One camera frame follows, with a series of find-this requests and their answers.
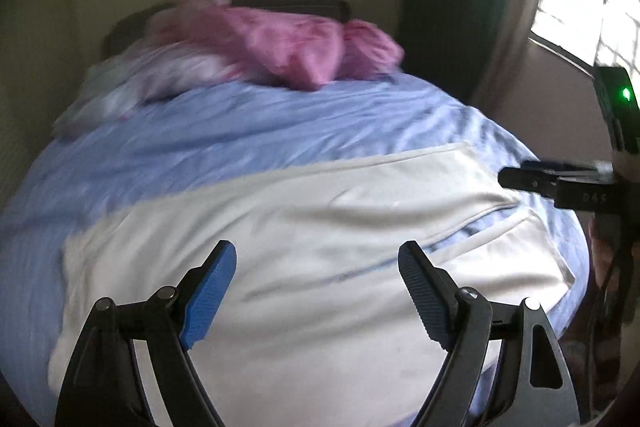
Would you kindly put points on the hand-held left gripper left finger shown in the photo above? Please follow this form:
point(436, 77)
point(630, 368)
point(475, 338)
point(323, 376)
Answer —
point(210, 294)

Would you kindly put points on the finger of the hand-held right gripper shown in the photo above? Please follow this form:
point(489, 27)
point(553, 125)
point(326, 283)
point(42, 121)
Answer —
point(525, 177)

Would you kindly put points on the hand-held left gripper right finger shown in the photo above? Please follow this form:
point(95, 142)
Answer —
point(422, 294)

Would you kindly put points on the bed with blue sheet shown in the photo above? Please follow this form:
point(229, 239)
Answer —
point(240, 127)

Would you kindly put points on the white floral pillow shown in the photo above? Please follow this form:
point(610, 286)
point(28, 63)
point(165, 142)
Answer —
point(150, 77)

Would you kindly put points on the pink blanket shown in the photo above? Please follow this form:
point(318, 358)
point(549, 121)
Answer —
point(280, 42)

